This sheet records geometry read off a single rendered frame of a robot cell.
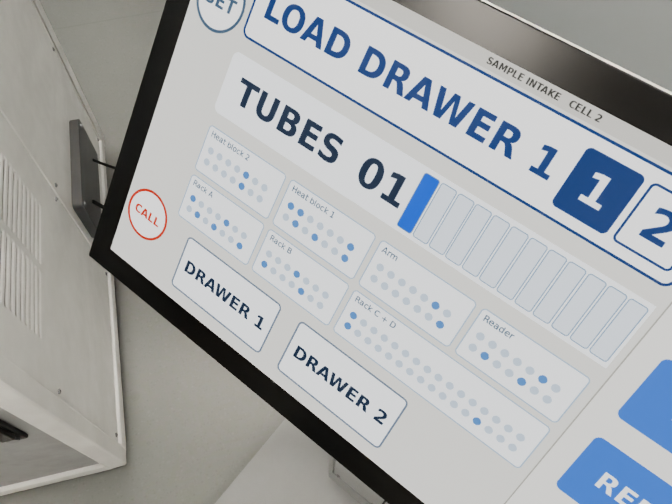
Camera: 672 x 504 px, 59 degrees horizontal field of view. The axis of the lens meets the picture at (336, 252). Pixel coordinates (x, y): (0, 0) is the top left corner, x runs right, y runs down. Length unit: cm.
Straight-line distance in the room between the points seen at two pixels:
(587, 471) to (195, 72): 36
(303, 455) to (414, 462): 98
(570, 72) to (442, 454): 24
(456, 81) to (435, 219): 8
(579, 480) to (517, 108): 22
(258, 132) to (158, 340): 119
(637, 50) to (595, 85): 89
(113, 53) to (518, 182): 196
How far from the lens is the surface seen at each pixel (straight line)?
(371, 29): 38
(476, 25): 35
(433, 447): 41
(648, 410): 37
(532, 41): 35
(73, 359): 120
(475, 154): 35
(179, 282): 48
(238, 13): 43
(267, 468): 140
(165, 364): 154
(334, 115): 38
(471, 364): 38
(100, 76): 215
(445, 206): 36
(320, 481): 138
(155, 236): 49
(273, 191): 41
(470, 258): 36
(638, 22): 122
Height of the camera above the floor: 141
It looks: 60 degrees down
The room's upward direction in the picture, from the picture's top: 3 degrees clockwise
